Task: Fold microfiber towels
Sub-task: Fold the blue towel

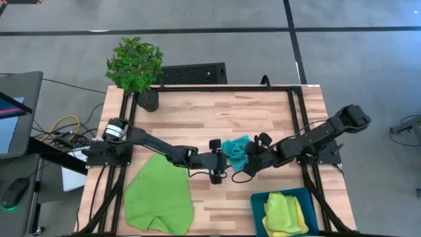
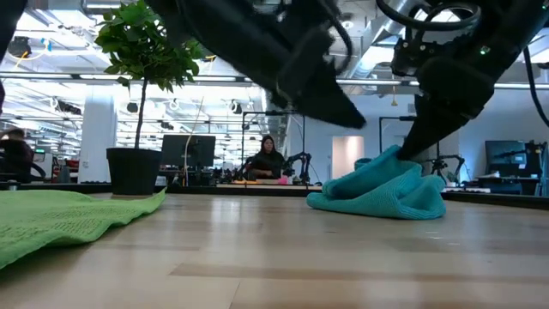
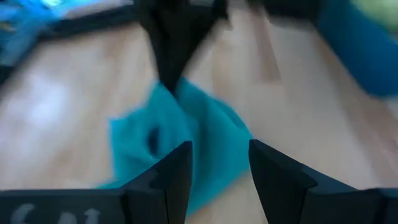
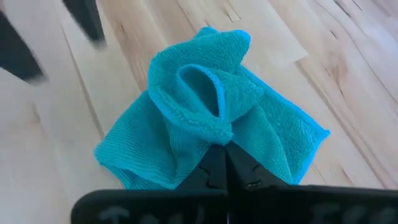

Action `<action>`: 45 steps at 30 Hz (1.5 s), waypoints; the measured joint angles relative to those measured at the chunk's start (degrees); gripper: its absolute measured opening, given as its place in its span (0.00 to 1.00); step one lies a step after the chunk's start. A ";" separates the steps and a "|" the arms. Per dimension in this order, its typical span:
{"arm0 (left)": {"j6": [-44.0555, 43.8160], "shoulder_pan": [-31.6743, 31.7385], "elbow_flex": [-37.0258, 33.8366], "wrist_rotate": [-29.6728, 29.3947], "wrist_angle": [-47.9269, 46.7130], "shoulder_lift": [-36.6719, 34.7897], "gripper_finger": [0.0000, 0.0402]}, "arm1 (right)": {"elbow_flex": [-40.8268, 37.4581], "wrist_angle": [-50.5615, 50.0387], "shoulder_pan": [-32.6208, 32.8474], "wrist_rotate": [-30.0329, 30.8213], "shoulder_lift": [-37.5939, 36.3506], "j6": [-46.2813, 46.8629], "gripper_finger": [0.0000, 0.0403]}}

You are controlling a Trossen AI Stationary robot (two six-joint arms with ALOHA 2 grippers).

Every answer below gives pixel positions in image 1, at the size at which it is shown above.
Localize teal microfiber towel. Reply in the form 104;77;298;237
220;134;253;173

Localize black metal beam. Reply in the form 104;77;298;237
27;136;89;176

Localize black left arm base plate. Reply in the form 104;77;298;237
82;138;134;167

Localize grey stand base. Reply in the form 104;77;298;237
389;115;421;147

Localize white paper sheet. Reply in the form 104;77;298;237
61;146;89;193

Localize yellow floor cable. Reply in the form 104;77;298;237
39;115;82;143

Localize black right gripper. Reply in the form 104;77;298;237
242;140;279;178

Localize grey side desk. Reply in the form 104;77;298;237
0;70;45;237

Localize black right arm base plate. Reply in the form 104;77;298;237
295;138;343;166

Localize black aluminium table frame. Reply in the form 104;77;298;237
74;84;358;237

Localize thin black floor cable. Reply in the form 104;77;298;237
42;78;108;95

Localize tangled black cables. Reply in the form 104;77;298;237
32;101;107;151

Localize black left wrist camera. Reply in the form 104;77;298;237
209;171;224;186

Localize blue plastic tray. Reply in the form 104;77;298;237
250;187;320;237

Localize black cable loop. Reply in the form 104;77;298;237
260;74;273;90

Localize green potted plant black pot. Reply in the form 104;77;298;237
105;36;164;113

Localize yellow microfiber towel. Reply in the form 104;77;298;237
262;196;310;237

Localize lime green microfiber towel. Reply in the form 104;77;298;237
265;192;304;236

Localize black computer mouse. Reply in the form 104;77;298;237
1;177;30;210

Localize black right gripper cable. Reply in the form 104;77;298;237
230;169;255;184

